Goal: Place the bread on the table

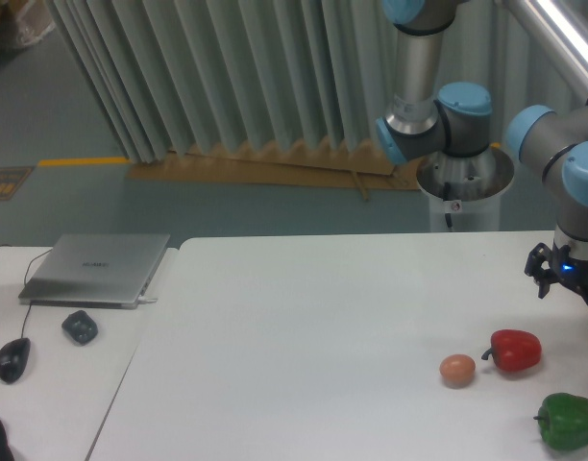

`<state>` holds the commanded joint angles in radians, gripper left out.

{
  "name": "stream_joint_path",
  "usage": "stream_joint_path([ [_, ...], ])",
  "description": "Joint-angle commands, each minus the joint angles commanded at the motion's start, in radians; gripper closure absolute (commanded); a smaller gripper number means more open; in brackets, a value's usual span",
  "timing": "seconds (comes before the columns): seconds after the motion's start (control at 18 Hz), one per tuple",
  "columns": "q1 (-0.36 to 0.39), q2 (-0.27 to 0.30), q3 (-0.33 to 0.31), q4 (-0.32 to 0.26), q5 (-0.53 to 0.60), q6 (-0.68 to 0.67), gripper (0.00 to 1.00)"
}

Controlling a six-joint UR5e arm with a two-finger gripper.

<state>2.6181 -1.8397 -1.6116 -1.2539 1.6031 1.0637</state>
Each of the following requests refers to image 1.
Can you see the white usb plug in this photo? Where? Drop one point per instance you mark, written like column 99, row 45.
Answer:
column 144, row 300

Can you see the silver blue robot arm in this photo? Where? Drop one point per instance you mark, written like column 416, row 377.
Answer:
column 453, row 123

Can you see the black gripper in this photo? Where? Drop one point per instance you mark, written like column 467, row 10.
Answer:
column 570, row 268

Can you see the red bell pepper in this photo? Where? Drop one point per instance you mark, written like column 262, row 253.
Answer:
column 513, row 351

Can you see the black computer mouse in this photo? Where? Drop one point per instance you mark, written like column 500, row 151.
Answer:
column 14, row 358

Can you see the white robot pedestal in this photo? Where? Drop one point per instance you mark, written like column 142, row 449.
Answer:
column 462, row 201

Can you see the green bell pepper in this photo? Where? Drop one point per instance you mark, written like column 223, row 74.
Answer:
column 562, row 419

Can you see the silver laptop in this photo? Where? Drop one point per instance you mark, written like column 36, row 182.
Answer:
column 96, row 270

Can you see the brown cardboard sheet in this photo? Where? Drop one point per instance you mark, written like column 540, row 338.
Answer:
column 363, row 169

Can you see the grey folding curtain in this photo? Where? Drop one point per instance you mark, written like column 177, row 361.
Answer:
column 294, row 81

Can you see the brown egg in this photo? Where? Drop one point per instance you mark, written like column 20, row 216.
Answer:
column 457, row 369

